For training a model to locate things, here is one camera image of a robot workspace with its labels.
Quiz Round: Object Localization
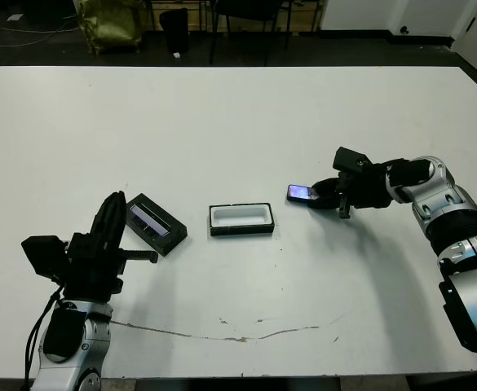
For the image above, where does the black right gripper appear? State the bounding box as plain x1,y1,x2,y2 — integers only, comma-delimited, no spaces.
306,161,391,220

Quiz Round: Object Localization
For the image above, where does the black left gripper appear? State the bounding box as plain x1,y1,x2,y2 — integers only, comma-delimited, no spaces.
60,191,160,303

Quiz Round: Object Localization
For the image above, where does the black phone-like camera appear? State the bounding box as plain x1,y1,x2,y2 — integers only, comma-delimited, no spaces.
285,183,320,203

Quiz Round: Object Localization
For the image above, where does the black box lid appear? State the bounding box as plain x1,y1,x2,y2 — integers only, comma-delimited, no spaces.
124,192,188,257

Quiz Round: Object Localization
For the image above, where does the black box base white insert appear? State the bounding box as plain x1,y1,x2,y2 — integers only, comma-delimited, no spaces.
208,201,276,237

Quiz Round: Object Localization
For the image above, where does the large crinkled plastic bag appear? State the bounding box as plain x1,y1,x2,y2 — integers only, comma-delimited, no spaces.
77,0,144,56

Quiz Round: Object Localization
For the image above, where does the black office chair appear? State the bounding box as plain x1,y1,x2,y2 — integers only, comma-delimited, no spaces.
210,0,294,66

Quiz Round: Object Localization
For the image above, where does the black waste bin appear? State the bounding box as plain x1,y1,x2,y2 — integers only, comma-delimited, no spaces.
159,7,190,54

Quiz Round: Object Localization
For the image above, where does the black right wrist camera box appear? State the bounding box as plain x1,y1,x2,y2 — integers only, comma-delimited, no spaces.
332,146,373,175

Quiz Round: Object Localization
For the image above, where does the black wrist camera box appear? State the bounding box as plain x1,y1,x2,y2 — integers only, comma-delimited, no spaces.
20,235,71,281
332,146,373,175

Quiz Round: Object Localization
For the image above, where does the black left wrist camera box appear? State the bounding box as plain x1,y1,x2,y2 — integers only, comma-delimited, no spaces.
20,235,71,281

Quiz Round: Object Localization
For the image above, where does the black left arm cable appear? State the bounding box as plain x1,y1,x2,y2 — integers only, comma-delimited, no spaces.
24,283,64,386

